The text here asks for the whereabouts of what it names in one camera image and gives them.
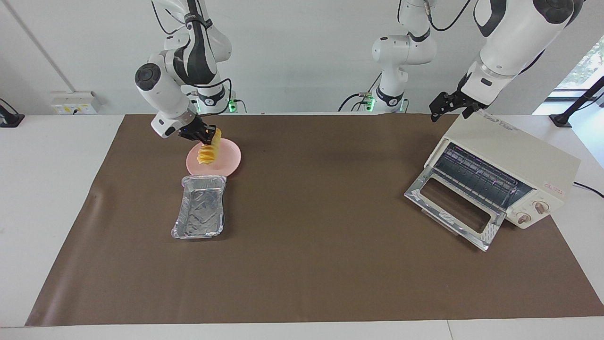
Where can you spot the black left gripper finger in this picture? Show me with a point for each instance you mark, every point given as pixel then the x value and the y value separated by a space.
pixel 468 113
pixel 434 116

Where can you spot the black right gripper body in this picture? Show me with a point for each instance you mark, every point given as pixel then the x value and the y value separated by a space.
pixel 193 130

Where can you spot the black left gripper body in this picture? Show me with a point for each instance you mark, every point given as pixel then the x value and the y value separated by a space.
pixel 455 100

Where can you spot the yellow sliced bread loaf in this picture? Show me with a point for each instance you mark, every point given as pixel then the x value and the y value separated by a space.
pixel 207 153

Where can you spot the aluminium foil tray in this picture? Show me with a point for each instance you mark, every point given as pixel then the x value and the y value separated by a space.
pixel 200 212

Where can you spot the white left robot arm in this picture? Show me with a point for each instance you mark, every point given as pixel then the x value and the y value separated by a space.
pixel 514 38

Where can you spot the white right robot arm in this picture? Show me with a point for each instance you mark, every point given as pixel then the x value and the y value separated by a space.
pixel 163 89

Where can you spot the cream toaster oven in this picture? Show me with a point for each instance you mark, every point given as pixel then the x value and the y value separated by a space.
pixel 524 151

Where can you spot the round oven knob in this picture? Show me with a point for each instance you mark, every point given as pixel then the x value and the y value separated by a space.
pixel 523 218
pixel 540 207

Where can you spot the glass oven door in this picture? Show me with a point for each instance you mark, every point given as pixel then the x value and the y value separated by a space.
pixel 488 231

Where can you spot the pink round plate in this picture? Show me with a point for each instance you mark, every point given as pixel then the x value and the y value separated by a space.
pixel 230 158

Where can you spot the window with greenery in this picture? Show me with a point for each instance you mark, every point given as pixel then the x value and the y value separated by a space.
pixel 585 66

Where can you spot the brown table mat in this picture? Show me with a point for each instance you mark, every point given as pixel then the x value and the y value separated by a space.
pixel 330 245

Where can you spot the black desk clamp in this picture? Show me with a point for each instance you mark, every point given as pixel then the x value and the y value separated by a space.
pixel 10 120

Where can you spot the white wall socket box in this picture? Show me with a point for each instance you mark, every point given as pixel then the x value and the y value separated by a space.
pixel 75 103

